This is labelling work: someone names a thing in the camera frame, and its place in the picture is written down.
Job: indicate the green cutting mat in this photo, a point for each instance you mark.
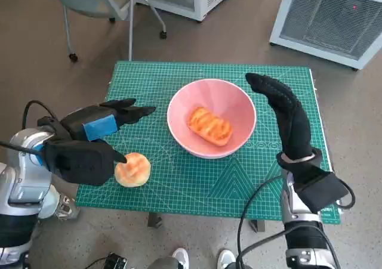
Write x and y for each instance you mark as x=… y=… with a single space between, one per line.
x=185 y=188

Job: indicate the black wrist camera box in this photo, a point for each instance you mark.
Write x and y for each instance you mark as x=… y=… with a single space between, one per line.
x=323 y=190
x=80 y=164

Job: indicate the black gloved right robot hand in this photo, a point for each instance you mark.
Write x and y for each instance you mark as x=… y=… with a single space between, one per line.
x=294 y=126

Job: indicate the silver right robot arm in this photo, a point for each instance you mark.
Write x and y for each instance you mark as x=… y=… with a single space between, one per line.
x=304 y=233

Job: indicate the white metal pole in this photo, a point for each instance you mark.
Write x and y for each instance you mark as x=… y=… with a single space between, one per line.
x=130 y=21

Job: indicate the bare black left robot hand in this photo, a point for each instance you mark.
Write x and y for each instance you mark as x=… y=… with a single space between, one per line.
x=98 y=120

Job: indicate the long striped toy bread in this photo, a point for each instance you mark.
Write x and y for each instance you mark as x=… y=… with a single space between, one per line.
x=209 y=126

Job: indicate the pink bowl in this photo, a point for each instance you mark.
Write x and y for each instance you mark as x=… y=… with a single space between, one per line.
x=182 y=123

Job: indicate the black device on floor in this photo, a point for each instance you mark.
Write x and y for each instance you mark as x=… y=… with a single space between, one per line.
x=116 y=261

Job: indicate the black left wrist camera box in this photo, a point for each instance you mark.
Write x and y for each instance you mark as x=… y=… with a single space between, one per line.
x=80 y=164

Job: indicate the dark table leg bracket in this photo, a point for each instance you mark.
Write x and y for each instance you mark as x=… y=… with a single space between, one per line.
x=155 y=219
x=258 y=225

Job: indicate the white shoe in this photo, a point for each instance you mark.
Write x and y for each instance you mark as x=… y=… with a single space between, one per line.
x=226 y=258
x=180 y=258

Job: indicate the round toy bread bun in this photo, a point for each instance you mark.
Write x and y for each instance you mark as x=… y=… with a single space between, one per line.
x=134 y=170

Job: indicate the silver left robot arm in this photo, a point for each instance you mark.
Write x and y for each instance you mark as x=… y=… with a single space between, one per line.
x=24 y=176

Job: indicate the person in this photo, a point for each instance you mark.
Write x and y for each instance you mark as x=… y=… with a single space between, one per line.
x=67 y=206

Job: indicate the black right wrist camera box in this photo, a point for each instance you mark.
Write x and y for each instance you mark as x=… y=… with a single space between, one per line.
x=323 y=190

